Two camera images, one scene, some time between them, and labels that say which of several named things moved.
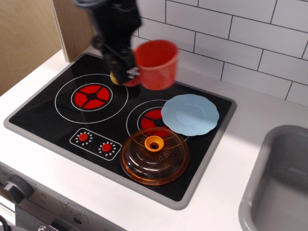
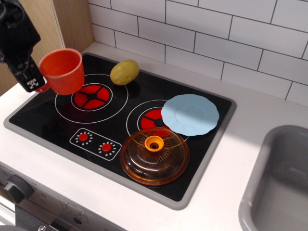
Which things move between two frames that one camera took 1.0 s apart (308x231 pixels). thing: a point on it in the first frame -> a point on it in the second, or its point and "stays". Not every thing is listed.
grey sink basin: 275,197 stays
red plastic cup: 156,60 -> 63,70
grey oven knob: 18,189 stays
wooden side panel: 32,31 stays
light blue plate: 189,115 stays
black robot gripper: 115,21 -> 19,34
